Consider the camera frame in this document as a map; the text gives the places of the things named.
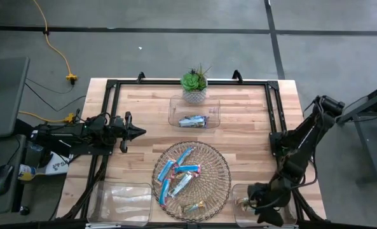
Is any yellow extension cord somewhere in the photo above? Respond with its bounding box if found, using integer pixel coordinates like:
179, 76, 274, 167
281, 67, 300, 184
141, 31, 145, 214
18, 109, 78, 124
32, 0, 78, 84

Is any blue red-ended granola bar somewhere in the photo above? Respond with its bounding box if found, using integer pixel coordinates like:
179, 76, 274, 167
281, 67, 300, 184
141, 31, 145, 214
173, 163, 202, 175
176, 146, 195, 165
158, 177, 172, 207

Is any plastic bottle yellow label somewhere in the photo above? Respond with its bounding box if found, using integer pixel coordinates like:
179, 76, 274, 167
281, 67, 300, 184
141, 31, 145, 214
18, 163, 49, 182

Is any succulent in patterned pot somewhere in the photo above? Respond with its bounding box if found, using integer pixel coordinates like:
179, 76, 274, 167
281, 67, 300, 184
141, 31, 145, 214
180, 63, 213, 105

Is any blue orange-ended granola bar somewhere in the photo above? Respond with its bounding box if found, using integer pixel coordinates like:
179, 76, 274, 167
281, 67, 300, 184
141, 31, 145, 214
157, 158, 177, 183

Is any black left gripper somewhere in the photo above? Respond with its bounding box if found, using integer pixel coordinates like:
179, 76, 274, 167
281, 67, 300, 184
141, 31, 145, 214
113, 111, 147, 153

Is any light blue raisin granola bar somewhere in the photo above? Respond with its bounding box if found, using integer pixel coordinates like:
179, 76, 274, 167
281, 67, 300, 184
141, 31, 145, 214
178, 119, 208, 129

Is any black computer mouse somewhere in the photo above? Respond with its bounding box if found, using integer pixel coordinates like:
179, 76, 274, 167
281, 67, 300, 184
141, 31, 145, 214
0, 163, 15, 197

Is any white printed bag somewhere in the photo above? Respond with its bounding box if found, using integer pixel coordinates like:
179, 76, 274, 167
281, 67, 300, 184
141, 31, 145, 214
37, 151, 74, 176

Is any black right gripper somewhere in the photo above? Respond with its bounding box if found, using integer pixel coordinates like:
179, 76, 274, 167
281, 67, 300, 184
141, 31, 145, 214
247, 179, 292, 227

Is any blue snack packet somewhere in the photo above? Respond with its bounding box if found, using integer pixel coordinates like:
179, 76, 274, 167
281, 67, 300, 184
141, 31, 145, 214
179, 114, 209, 124

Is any clear plastic bin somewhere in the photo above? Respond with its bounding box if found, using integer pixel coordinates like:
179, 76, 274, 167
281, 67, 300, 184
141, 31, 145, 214
168, 95, 221, 129
86, 180, 153, 227
231, 183, 299, 228

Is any round woven wicker basket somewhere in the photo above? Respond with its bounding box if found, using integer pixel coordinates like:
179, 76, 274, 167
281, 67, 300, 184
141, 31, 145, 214
151, 141, 233, 223

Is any black cable bundle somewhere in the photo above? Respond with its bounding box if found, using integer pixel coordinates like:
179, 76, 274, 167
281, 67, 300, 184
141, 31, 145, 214
289, 187, 324, 222
62, 155, 109, 220

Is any thin black floor cable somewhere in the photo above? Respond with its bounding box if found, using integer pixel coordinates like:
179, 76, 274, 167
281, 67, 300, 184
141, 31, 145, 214
24, 76, 87, 113

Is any dark grey laptop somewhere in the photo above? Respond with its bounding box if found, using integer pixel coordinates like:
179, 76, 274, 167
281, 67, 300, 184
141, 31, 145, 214
0, 57, 31, 139

